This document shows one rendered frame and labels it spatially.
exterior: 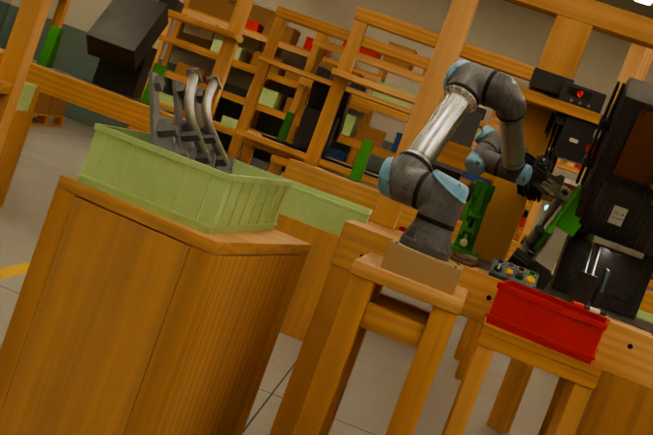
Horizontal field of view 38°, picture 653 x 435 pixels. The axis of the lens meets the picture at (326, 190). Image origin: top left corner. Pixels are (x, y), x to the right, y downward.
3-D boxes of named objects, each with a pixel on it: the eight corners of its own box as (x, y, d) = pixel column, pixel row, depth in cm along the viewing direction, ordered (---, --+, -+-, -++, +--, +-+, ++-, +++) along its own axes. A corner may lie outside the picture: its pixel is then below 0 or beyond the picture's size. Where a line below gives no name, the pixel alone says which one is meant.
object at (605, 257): (635, 319, 331) (670, 228, 329) (550, 287, 337) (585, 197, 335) (628, 314, 349) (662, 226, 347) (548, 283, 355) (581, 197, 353)
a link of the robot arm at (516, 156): (534, 74, 288) (536, 171, 327) (501, 63, 293) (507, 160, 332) (517, 101, 283) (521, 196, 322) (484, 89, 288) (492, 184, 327)
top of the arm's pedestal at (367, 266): (459, 316, 258) (464, 301, 258) (349, 272, 263) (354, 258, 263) (463, 302, 289) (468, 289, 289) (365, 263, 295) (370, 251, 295)
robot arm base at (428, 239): (448, 263, 267) (462, 230, 267) (397, 243, 269) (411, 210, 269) (447, 259, 282) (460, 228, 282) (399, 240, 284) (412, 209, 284)
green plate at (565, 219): (563, 250, 320) (601, 198, 318) (543, 235, 321) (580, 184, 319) (561, 248, 331) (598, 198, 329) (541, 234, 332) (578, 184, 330)
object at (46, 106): (25, 124, 1097) (38, 88, 1094) (-40, 100, 1101) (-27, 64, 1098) (62, 127, 1216) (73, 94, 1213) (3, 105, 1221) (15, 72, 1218)
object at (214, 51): (329, 220, 1262) (389, 60, 1248) (121, 143, 1294) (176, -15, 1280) (334, 218, 1316) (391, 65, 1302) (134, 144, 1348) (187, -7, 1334)
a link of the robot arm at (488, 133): (469, 146, 337) (481, 132, 341) (496, 164, 335) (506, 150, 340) (477, 133, 330) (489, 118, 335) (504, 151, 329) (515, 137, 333)
